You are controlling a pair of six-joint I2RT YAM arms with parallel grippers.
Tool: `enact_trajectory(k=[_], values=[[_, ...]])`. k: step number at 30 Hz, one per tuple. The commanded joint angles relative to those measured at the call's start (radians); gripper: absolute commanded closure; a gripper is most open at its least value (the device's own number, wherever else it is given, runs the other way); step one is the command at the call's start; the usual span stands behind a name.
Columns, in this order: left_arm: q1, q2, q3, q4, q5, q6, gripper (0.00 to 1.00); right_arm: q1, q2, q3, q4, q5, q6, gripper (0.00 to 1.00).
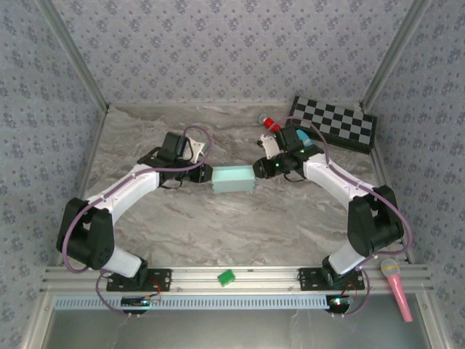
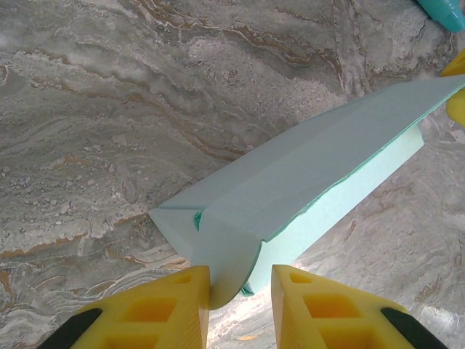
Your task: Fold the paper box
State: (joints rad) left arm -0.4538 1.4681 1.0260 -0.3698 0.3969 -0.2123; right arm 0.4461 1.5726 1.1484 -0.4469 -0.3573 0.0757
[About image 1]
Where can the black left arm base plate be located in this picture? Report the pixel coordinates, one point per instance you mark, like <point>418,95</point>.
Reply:
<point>161,278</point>

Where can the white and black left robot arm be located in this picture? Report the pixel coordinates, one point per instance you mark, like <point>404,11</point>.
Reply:
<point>125,261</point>

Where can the pink toy microphone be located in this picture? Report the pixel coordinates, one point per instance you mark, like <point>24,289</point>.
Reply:
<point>397,287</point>

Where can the green plastic block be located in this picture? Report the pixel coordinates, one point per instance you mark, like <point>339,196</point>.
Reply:
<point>226,277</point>

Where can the red toy tube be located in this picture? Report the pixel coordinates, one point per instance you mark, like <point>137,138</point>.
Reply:
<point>269,123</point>

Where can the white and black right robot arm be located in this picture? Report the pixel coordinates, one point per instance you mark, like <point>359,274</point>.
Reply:
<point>327,174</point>

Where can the aluminium front rail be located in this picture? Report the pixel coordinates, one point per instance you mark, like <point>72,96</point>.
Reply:
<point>261,278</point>

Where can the blue toy microphone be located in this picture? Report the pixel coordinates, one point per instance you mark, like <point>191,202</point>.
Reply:
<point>303,137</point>

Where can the light blue paper box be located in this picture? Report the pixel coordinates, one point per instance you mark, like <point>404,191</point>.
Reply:
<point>232,176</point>

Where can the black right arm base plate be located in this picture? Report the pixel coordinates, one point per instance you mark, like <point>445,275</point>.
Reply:
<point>309,278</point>

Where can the aluminium frame post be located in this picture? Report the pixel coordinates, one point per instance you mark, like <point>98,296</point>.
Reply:
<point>396,54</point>

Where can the black and grey chessboard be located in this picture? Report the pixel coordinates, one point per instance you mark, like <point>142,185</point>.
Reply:
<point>345,121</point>

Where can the aluminium side rail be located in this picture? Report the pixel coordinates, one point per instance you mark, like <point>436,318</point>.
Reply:
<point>85,163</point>
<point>385,174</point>

